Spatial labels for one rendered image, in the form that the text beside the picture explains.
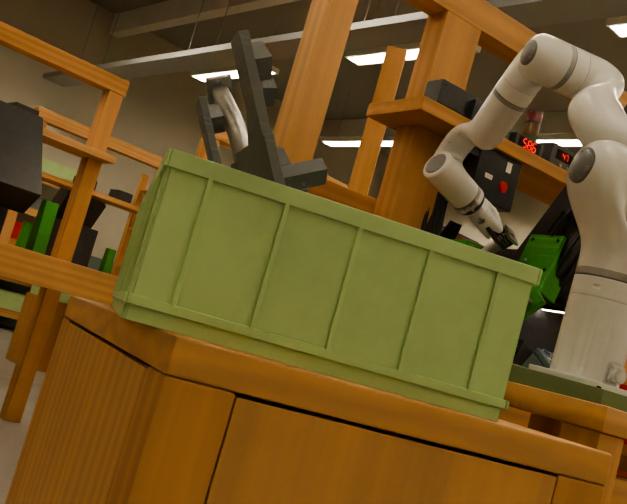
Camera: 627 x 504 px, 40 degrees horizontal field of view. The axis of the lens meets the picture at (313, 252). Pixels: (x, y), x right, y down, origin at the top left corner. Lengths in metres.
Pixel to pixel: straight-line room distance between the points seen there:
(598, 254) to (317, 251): 0.78
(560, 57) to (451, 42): 0.77
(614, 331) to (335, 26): 1.17
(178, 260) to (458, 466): 0.35
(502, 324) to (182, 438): 0.36
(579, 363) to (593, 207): 0.27
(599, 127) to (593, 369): 0.47
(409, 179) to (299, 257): 1.60
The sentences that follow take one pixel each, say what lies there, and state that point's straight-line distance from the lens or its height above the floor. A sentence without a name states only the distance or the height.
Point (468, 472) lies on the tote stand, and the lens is 0.92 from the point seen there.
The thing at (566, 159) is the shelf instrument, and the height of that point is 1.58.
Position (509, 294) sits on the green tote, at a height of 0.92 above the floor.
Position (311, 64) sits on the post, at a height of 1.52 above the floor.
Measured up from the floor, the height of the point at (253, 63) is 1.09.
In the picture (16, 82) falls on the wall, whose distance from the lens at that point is 12.16.
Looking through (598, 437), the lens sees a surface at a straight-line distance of 1.37.
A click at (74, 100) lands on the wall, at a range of 12.46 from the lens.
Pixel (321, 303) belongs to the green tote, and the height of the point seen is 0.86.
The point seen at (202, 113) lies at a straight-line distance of 1.30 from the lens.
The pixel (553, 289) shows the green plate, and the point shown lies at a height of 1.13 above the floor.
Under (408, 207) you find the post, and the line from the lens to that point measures 2.44.
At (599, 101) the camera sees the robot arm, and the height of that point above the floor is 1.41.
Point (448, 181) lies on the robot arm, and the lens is 2.15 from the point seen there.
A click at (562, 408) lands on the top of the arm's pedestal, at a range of 1.40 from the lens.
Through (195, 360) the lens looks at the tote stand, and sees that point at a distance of 0.77.
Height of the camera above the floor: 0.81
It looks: 6 degrees up
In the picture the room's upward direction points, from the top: 16 degrees clockwise
